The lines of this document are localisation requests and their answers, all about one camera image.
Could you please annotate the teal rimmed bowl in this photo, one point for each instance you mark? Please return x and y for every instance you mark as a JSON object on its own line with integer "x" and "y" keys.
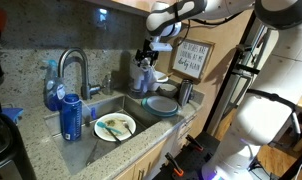
{"x": 161, "y": 104}

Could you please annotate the metal fork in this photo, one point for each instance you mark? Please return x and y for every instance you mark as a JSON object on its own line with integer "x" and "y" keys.
{"x": 128, "y": 128}

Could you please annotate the stainless steel tumbler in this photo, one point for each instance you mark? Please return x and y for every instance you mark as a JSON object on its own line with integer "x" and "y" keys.
{"x": 185, "y": 91}

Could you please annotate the blue cloth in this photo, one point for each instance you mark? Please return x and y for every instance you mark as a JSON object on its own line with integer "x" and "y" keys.
{"x": 12, "y": 114}

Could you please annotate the large white bowl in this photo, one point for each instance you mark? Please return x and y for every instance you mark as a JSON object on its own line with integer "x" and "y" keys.
{"x": 161, "y": 79}

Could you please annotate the dark metal faucet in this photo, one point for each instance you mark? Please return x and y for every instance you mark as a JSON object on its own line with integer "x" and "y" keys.
{"x": 86, "y": 73}

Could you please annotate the wooden lower cabinet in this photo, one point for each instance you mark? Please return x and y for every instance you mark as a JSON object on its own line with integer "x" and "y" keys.
{"x": 151, "y": 160}

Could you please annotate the wooden framed dishes sign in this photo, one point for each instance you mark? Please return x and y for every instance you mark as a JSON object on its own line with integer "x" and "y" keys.
{"x": 192, "y": 58}

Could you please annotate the steel sink basin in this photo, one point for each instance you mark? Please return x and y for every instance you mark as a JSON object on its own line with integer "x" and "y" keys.
{"x": 77, "y": 153}

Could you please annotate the black toaster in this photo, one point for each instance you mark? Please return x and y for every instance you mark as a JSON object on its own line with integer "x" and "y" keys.
{"x": 7, "y": 153}

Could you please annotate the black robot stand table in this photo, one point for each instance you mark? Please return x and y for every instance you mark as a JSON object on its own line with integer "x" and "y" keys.
{"x": 197, "y": 160}

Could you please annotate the blue spray bottle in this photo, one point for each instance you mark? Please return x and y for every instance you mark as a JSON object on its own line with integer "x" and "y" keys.
{"x": 52, "y": 93}

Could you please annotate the dirty white plate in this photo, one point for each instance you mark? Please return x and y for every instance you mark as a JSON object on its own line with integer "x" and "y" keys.
{"x": 119, "y": 133}

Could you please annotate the orange black clamp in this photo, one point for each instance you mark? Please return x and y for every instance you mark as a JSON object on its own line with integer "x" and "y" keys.
{"x": 174, "y": 164}
{"x": 194, "y": 142}

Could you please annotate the black metal pole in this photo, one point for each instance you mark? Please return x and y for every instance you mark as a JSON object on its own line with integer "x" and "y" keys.
{"x": 229, "y": 73}

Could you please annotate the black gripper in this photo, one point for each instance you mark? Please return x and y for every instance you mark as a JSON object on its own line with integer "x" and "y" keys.
{"x": 146, "y": 55}

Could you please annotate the small clear soap bottle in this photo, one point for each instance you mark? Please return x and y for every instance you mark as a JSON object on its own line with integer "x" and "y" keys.
{"x": 107, "y": 85}

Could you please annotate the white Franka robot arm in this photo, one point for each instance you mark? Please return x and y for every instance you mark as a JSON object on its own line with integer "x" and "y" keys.
{"x": 267, "y": 110}

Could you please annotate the teal silicone spatula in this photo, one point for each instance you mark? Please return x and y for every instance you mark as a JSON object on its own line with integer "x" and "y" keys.
{"x": 104, "y": 126}

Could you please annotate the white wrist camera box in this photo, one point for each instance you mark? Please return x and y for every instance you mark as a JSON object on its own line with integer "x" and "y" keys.
{"x": 161, "y": 46}

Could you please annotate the light blue tea towel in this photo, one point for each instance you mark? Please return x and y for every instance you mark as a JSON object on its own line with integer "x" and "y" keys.
{"x": 147, "y": 78}

